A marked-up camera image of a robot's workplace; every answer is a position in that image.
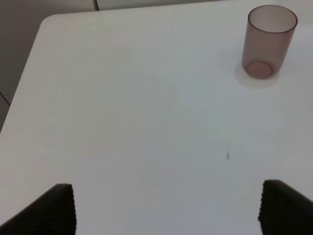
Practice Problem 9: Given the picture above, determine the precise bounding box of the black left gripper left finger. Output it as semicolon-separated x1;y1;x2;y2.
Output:
0;184;77;235

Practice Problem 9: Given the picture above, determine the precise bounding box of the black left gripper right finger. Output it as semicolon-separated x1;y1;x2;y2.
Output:
258;180;313;235

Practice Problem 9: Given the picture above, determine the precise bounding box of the pink translucent plastic cup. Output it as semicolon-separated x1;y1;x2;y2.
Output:
242;5;298;79

